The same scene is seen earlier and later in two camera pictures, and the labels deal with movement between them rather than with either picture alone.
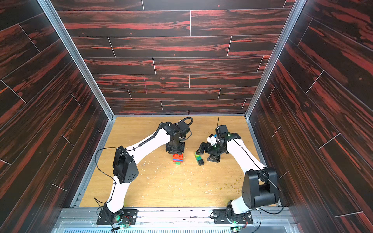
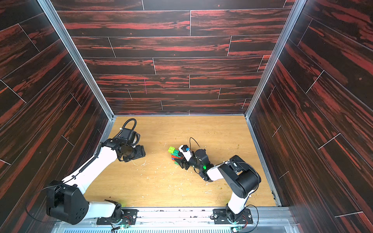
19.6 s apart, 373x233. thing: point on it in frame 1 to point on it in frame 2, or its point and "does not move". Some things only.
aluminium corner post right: (297, 6) does not move
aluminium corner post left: (76, 58) does not move
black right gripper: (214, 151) to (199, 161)
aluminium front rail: (78, 220) does not move
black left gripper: (181, 151) to (141, 153)
